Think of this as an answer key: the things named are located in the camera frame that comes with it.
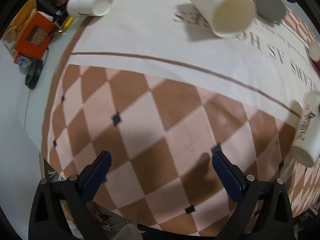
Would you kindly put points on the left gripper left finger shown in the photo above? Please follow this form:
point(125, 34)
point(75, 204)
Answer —
point(47, 220)

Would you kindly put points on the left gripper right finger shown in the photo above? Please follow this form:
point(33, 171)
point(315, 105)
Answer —
point(263, 208)

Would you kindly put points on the white paper cup bird print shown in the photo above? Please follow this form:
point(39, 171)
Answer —
point(305, 146)

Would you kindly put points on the white paper cup lying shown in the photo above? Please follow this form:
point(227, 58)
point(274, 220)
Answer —
point(226, 18)

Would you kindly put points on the small white paper cup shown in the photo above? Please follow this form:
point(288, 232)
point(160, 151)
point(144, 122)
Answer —
point(92, 8)

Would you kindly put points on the checkered printed tablecloth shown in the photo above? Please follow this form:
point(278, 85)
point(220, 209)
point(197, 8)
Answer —
point(150, 83)

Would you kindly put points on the orange box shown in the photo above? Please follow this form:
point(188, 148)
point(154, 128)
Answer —
point(36, 36)

